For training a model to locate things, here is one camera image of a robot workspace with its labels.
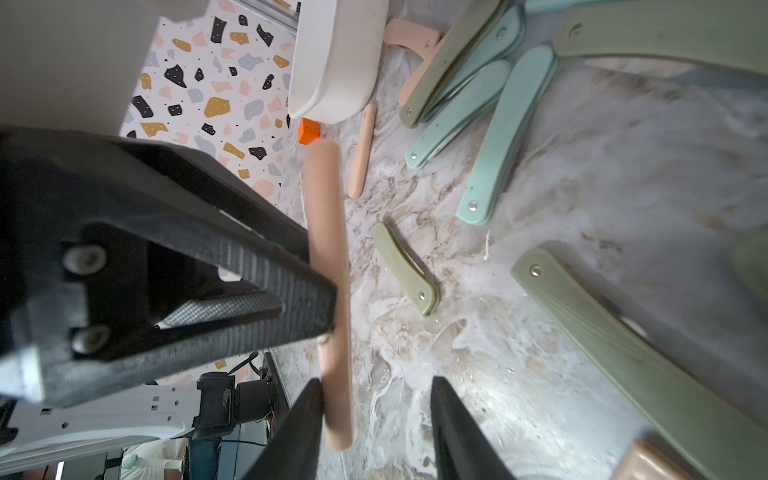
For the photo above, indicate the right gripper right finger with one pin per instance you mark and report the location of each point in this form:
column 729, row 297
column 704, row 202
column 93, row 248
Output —
column 461, row 449

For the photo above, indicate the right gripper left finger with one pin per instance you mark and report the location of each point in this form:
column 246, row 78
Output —
column 293, row 453

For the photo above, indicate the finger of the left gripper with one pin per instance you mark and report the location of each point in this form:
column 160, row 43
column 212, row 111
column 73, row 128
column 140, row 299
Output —
column 125, row 261

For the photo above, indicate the pink knife pair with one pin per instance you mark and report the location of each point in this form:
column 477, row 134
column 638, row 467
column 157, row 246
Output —
column 328, row 254

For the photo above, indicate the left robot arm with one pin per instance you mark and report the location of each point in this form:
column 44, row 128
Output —
column 210, row 406

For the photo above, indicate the white storage box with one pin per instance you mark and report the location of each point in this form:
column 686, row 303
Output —
column 336, row 57

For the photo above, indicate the olive knife pair left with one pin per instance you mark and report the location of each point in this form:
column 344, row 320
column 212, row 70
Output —
column 423, row 294

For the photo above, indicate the pink knife bottom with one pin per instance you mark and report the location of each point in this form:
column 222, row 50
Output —
column 642, row 461

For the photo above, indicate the orange cube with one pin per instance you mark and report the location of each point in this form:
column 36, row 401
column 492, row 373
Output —
column 308, row 131

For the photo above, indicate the olive knife centre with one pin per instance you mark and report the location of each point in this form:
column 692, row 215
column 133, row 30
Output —
column 713, row 435

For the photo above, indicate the pink knife far left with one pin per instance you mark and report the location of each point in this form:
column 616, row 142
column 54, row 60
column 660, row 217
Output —
column 362, row 152

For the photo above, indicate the mint knife upper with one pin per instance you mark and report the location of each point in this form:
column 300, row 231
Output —
column 475, row 98

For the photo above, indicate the mint knife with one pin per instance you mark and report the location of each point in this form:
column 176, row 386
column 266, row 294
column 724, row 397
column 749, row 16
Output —
column 475, row 98
column 525, row 86
column 536, row 7

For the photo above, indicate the pink knife top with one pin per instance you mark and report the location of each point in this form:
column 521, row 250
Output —
column 421, row 40

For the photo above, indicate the mint knife centre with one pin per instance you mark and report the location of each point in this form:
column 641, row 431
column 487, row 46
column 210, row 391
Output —
column 525, row 86

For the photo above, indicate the olive knife top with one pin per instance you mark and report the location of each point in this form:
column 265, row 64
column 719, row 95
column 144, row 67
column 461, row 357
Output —
column 449, row 55

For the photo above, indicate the mint knife top right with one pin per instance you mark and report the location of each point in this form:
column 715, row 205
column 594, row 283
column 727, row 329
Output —
column 536, row 7

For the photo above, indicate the olive knife upper right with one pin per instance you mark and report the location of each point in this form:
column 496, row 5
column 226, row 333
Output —
column 730, row 35

